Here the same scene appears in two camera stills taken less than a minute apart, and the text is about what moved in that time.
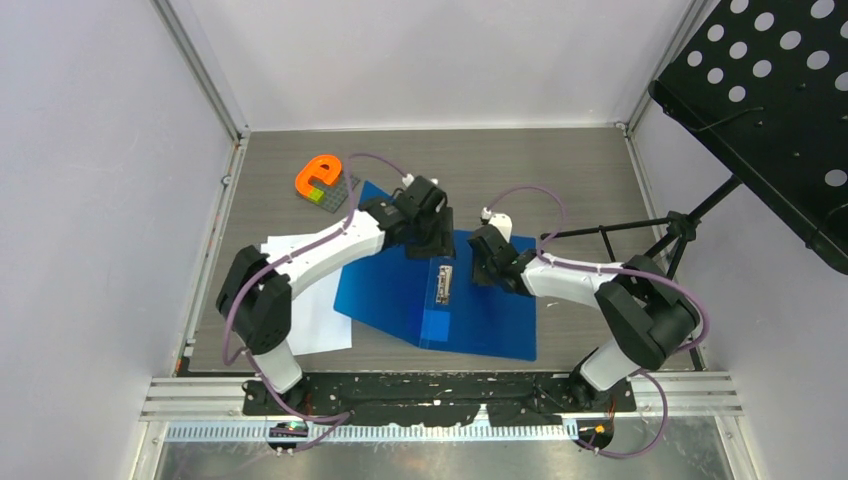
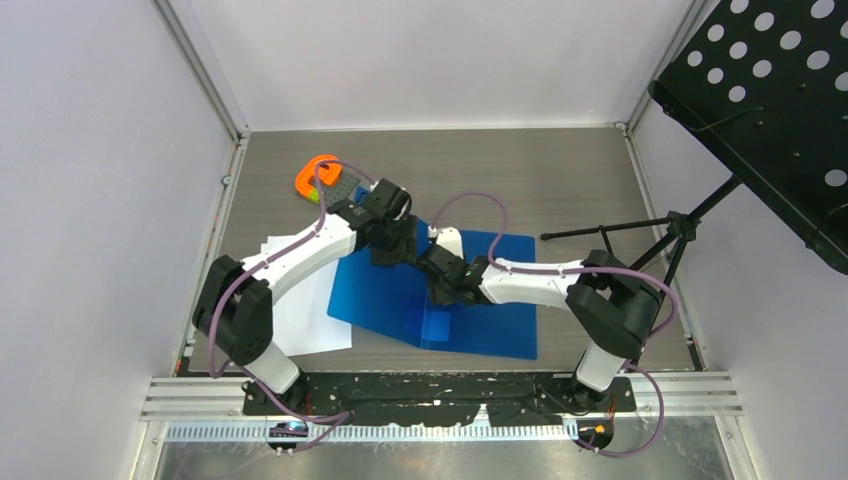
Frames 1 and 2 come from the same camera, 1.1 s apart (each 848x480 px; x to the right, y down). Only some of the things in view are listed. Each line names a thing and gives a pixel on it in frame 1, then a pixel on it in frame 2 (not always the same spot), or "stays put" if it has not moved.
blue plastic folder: (435, 303) stays put
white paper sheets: (317, 324) stays put
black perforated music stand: (762, 85) stays put
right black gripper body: (484, 273) to (442, 292)
